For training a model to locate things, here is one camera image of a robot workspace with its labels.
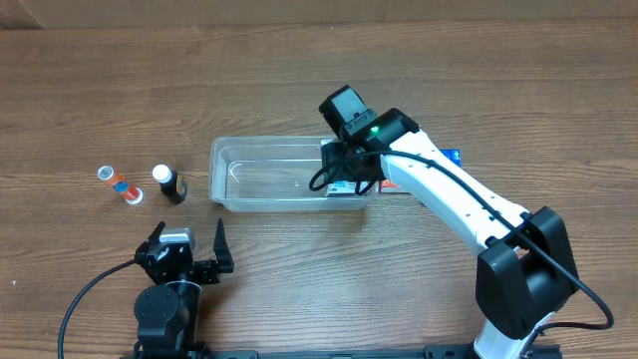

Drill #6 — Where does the white medicine box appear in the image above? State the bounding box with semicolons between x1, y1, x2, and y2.
320;139;357;197

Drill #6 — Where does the dark syrup bottle white cap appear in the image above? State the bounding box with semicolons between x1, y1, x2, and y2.
152;165;187;204

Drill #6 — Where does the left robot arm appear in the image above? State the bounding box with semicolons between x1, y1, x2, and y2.
134;220;234;358

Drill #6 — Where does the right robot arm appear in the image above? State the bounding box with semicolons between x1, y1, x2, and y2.
309;86;578;358

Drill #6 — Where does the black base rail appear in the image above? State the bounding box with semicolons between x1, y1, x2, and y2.
119;343;564;359

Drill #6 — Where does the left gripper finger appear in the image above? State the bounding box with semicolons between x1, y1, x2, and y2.
213;218;234;273
147;221;165;243

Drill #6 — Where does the red medicine box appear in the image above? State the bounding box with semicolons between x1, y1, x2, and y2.
379;179;408;193

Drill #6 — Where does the orange vitamin tube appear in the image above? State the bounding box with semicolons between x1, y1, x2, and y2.
97;165;144;205

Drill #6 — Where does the clear plastic container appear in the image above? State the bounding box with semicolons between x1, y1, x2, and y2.
208;136;379;212

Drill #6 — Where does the blue medicine box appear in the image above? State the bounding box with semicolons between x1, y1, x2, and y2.
441;149;463;167

